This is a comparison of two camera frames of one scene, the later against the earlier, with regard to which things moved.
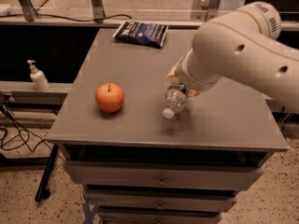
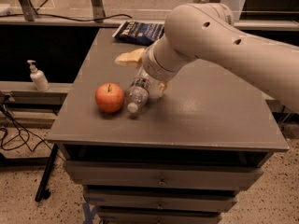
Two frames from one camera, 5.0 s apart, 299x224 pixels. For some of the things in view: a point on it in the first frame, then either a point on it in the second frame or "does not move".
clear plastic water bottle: (176, 98) to (138, 89)
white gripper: (184, 76) to (151, 64)
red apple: (109, 97) does not move
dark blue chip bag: (143, 34) does not move
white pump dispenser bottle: (38, 77) does not move
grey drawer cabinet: (135, 165) does not move
